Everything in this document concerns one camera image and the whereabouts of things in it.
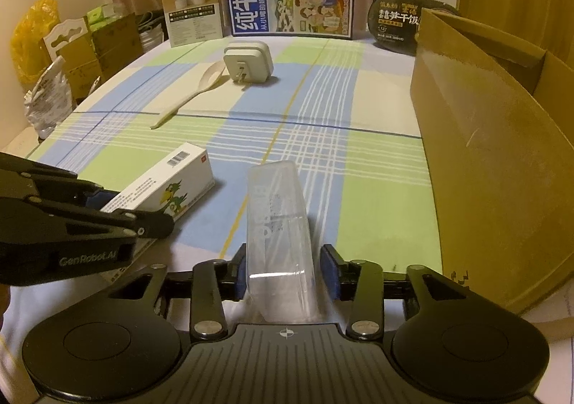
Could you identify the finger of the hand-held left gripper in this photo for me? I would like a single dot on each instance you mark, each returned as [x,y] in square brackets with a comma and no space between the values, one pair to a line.
[152,224]
[103,201]

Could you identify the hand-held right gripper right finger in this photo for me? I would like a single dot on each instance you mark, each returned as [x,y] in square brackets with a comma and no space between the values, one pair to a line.
[330,274]

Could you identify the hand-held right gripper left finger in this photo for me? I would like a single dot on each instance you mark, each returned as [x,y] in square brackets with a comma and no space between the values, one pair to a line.
[242,271]

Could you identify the white medicine box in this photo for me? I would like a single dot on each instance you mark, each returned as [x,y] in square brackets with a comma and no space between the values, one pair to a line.
[170,179]

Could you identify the clear plastic box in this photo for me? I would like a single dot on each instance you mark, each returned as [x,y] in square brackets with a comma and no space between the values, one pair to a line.
[280,229]

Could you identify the brown cardboard box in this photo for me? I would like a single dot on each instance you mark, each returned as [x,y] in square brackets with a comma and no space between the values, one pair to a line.
[484,171]

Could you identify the plaid cloth desktop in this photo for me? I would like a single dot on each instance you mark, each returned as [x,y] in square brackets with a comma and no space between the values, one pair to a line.
[358,171]

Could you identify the white plastic bag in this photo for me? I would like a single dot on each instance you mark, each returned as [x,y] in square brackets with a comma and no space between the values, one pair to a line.
[49,99]

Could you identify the white plastic spoon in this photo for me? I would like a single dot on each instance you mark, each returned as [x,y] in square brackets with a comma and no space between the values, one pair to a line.
[193,92]

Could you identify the cardboard box with white flap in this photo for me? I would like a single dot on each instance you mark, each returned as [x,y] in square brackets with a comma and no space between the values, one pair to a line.
[74,63]

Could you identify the plain cardboard box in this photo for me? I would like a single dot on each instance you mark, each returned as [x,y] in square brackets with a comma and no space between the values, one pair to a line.
[119,43]

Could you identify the silver metal container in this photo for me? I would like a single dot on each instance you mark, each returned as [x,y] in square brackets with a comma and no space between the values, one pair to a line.
[152,34]

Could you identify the yellow plastic bag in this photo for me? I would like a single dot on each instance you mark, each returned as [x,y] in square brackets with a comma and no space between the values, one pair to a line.
[33,36]

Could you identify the green tissue pack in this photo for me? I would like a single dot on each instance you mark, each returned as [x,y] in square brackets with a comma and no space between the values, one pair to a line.
[105,14]

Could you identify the white plug adapter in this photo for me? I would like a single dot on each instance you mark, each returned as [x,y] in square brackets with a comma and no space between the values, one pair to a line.
[249,61]

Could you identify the white brown product box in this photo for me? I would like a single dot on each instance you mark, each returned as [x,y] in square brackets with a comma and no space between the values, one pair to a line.
[193,5]

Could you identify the black instant rice bowl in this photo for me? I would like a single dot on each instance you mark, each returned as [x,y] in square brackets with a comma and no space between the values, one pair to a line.
[397,22]

